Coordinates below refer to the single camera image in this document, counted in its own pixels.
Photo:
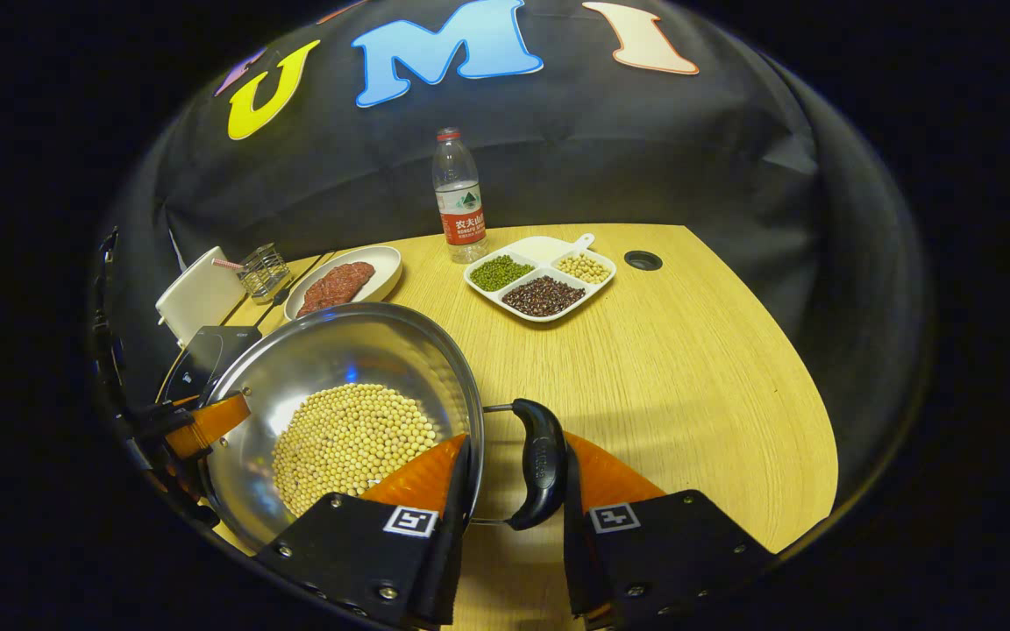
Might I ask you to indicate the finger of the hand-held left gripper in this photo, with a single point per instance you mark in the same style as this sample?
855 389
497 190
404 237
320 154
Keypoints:
207 425

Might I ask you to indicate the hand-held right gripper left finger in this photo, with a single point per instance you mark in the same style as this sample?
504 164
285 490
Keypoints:
461 526

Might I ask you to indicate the clear plastic water bottle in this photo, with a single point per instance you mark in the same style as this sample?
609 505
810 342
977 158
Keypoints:
461 202

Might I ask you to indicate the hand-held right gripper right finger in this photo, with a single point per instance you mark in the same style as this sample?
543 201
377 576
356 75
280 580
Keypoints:
573 543

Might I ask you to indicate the black induction cooktop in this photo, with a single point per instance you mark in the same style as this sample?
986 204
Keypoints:
207 359

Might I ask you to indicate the pile of soybeans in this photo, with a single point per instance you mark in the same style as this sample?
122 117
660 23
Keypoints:
347 447

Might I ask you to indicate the white oval plate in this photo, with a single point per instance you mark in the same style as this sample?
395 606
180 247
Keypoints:
387 267

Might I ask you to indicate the stainless steel pot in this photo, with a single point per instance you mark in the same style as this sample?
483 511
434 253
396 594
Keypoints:
338 350

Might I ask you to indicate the white divided bean dish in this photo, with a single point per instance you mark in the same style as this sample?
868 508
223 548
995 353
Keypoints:
540 294

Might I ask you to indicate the pink utensil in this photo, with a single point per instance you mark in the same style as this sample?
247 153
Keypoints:
226 263

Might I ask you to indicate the white toaster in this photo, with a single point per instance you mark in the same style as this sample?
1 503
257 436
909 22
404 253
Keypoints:
202 294

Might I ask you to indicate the raw red meat slice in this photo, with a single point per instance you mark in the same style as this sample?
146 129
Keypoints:
334 287

